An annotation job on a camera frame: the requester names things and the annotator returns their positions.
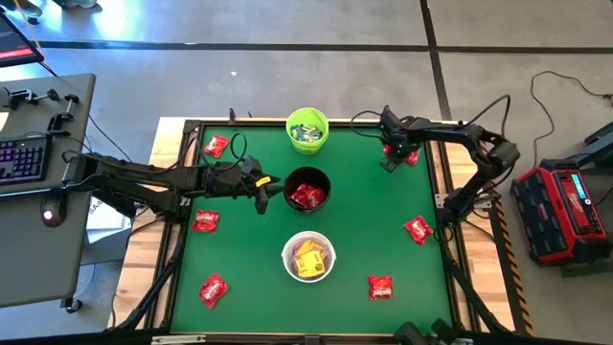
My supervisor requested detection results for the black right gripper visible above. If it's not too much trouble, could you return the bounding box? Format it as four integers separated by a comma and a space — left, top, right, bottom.
377, 105, 421, 173

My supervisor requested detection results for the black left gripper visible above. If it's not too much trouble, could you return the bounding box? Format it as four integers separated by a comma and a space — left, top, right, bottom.
200, 155, 286, 216

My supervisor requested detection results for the black halloween bucket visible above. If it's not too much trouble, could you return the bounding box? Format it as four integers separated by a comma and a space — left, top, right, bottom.
283, 166, 332, 215

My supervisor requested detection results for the green halloween bucket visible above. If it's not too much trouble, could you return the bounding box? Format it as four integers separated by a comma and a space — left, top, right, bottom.
285, 106, 330, 155

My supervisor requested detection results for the green table mat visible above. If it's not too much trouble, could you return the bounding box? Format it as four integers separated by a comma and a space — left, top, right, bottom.
170, 125, 455, 335

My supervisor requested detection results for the yellow black hazard strip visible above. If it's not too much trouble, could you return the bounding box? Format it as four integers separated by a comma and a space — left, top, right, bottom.
471, 131, 535, 336

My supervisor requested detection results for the white cardboard box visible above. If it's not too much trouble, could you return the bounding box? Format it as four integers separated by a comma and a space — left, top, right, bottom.
85, 195, 133, 245

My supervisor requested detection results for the black rounded object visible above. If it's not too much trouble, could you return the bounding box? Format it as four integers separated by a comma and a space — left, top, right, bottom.
393, 318, 457, 345

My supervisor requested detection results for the blue black equipment cart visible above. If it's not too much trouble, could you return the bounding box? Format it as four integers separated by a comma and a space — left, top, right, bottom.
564, 122, 613, 169

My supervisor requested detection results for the black computer mouse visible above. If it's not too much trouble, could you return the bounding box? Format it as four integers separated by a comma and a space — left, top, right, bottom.
39, 194, 66, 228

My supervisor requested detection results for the black desk caster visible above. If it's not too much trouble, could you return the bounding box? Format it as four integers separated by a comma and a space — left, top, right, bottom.
61, 296, 85, 315

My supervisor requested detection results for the grey desk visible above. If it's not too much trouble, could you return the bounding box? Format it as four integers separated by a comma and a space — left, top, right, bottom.
0, 72, 97, 308

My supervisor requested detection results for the black backlit keyboard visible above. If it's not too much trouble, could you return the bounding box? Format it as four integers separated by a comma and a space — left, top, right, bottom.
0, 133, 54, 186

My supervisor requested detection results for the black desk monitor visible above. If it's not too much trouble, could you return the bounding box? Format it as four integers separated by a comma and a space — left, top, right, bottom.
0, 9, 46, 68

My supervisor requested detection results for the person's foot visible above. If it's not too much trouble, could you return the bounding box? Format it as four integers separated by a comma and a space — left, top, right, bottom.
0, 0, 44, 18

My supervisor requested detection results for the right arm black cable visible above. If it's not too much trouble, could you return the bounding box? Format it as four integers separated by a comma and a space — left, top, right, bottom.
349, 93, 512, 141

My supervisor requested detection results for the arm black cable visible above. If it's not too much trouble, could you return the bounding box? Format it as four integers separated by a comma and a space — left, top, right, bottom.
349, 93, 512, 141
191, 129, 249, 173

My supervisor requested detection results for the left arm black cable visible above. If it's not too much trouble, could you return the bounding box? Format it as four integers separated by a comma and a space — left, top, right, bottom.
191, 129, 249, 173

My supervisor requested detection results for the grey metal bracket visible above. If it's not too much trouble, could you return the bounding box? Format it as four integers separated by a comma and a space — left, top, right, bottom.
471, 194, 499, 211

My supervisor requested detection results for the black floor cable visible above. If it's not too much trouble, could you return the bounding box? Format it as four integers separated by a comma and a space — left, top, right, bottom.
529, 70, 613, 169

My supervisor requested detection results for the black desk clamp mount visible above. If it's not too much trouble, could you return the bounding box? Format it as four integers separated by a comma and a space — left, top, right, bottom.
2, 87, 61, 110
46, 93, 81, 138

